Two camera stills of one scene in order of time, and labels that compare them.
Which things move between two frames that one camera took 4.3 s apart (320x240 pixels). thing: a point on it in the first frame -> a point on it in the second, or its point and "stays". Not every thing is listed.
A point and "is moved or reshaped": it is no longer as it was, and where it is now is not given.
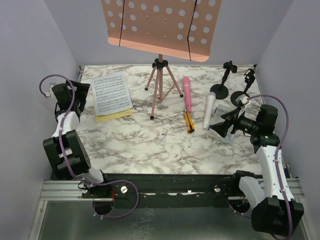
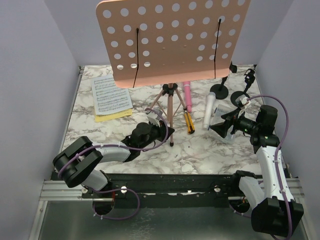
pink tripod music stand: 182,29 is moved or reshaped
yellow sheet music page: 113,115 stays
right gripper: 231,123 stays
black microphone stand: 249,79 stays
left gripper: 81,91 -> 162,130
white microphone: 210,100 stays
